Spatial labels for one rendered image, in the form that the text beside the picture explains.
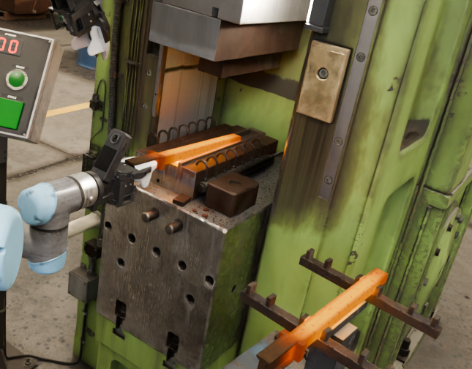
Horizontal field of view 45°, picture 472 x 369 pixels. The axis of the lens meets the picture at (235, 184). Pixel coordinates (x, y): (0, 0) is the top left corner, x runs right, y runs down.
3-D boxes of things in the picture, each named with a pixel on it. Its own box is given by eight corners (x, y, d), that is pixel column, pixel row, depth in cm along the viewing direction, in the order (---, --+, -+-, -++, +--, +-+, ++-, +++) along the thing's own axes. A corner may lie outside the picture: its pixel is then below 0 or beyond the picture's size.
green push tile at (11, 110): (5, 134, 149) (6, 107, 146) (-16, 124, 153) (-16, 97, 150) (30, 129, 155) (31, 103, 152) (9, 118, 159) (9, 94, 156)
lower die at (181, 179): (192, 200, 146) (197, 169, 142) (133, 172, 154) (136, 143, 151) (273, 162, 179) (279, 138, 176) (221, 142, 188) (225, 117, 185)
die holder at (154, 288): (197, 376, 152) (225, 230, 134) (94, 311, 169) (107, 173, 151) (295, 291, 197) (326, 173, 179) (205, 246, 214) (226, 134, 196)
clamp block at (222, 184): (231, 218, 140) (236, 195, 138) (203, 205, 144) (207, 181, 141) (256, 204, 150) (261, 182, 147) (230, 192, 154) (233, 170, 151)
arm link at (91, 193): (60, 170, 119) (88, 184, 116) (77, 165, 123) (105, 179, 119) (58, 203, 122) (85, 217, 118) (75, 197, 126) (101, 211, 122)
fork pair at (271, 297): (268, 307, 105) (271, 299, 104) (244, 293, 108) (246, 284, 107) (331, 266, 122) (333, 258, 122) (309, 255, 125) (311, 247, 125)
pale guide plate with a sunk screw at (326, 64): (328, 124, 133) (347, 50, 126) (295, 111, 137) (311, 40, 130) (333, 121, 134) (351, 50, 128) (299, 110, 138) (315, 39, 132)
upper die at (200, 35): (214, 61, 131) (221, 20, 127) (148, 40, 140) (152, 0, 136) (298, 50, 165) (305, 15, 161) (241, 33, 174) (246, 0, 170)
